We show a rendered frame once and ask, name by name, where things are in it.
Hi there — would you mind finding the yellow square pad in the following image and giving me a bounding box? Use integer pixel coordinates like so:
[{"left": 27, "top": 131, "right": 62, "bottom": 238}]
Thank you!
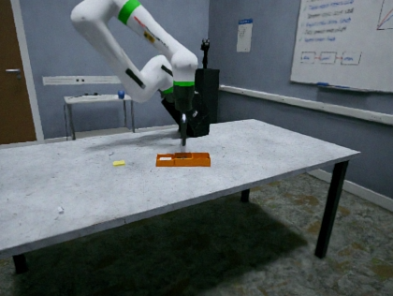
[{"left": 113, "top": 160, "right": 125, "bottom": 167}]

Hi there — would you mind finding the orange rack of bins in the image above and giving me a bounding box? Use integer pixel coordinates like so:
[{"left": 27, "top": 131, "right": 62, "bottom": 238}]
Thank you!
[{"left": 156, "top": 153, "right": 211, "bottom": 167}]

